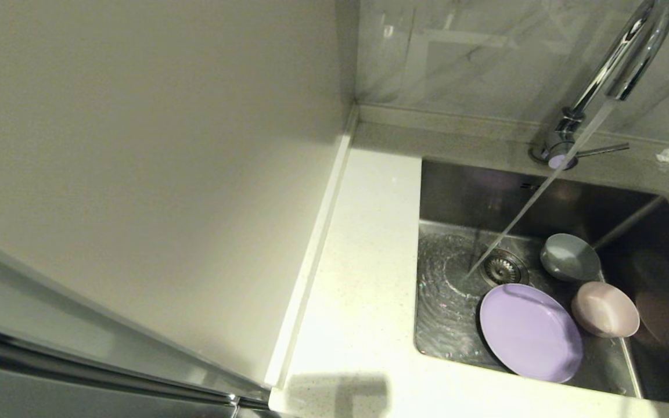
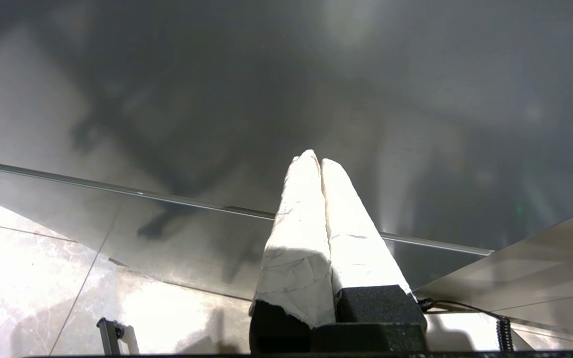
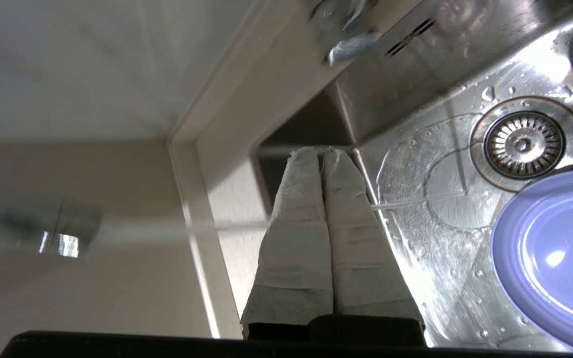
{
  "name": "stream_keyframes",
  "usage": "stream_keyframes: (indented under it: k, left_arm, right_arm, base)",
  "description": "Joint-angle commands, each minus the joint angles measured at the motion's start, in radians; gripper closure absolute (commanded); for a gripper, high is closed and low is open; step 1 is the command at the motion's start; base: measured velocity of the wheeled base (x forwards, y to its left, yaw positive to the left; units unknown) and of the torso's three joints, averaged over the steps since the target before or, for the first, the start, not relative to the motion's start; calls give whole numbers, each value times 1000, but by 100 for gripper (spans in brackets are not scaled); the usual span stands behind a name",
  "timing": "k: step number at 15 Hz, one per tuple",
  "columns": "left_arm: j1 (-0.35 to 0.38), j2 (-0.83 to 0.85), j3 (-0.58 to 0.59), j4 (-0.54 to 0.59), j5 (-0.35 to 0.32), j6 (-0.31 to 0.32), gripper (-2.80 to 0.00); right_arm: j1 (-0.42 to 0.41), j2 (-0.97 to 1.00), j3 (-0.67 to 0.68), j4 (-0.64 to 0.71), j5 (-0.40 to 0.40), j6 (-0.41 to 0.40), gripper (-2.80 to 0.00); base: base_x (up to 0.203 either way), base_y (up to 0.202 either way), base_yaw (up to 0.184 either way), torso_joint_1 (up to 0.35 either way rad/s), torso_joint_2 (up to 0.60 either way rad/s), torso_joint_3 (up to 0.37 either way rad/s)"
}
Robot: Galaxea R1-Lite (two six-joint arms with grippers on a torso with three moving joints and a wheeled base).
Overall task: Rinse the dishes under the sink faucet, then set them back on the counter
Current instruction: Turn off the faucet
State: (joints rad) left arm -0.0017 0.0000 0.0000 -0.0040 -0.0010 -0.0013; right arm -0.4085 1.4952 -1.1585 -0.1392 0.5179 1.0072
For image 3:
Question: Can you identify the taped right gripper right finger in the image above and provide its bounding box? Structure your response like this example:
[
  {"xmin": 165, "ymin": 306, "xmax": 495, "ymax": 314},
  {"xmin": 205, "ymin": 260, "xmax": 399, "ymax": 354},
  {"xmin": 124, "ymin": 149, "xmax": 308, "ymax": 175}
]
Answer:
[{"xmin": 320, "ymin": 147, "xmax": 426, "ymax": 344}]

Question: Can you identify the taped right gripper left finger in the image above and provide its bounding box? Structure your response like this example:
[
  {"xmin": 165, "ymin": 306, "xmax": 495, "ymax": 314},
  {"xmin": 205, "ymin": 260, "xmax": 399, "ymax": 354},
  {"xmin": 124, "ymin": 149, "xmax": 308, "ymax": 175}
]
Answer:
[{"xmin": 240, "ymin": 146, "xmax": 335, "ymax": 340}]

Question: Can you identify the pale blue plate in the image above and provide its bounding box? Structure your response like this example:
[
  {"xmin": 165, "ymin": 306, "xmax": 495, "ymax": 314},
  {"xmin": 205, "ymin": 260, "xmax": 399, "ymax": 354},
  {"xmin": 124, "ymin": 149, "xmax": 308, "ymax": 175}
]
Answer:
[{"xmin": 490, "ymin": 168, "xmax": 573, "ymax": 355}]

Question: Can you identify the stainless steel sink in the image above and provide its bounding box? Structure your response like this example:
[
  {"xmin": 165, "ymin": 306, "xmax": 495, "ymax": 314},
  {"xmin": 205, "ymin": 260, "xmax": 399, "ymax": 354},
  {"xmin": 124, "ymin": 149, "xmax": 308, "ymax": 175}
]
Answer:
[{"xmin": 254, "ymin": 0, "xmax": 573, "ymax": 351}]

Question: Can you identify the white trim strip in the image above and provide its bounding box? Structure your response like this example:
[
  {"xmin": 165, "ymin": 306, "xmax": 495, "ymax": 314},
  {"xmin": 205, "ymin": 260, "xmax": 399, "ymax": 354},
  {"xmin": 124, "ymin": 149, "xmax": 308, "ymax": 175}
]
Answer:
[{"xmin": 167, "ymin": 138, "xmax": 245, "ymax": 340}]

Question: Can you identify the round metal drain strainer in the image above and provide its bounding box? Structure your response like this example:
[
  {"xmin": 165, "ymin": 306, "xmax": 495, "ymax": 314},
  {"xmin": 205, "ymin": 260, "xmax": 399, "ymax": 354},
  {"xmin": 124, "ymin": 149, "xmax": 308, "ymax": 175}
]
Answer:
[{"xmin": 470, "ymin": 96, "xmax": 573, "ymax": 193}]

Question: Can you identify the white cabinet side panel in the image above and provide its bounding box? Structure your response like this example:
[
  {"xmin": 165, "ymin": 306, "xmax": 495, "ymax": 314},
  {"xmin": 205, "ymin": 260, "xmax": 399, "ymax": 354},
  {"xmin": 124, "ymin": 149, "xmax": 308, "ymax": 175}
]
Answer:
[{"xmin": 0, "ymin": 142, "xmax": 212, "ymax": 340}]

